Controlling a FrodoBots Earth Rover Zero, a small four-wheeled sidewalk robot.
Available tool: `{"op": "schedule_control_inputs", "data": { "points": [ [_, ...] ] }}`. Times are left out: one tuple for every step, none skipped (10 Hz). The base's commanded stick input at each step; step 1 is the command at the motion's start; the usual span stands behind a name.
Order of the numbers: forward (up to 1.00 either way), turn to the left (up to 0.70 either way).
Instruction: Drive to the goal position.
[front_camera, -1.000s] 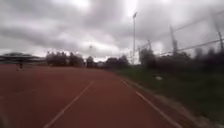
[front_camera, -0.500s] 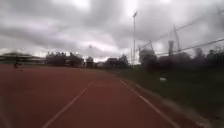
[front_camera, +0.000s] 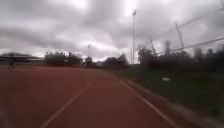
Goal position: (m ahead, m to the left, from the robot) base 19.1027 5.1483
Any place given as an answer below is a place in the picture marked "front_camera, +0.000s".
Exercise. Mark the tall light pole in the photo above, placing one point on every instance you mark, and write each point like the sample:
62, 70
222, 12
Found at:
134, 36

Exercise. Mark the red running track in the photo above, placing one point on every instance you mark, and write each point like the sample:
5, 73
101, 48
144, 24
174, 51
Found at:
100, 106

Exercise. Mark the row of dark trees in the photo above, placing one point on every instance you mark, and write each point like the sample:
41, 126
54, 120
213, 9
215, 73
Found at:
55, 58
173, 60

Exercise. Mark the grass field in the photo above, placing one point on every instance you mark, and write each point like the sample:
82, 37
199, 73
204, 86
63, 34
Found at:
186, 86

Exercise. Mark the low building with flat roof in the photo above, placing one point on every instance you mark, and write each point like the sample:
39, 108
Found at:
20, 57

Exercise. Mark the grey kerb strip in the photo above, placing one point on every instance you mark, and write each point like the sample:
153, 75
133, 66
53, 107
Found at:
191, 116

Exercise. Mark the person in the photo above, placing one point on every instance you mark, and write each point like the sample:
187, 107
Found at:
11, 63

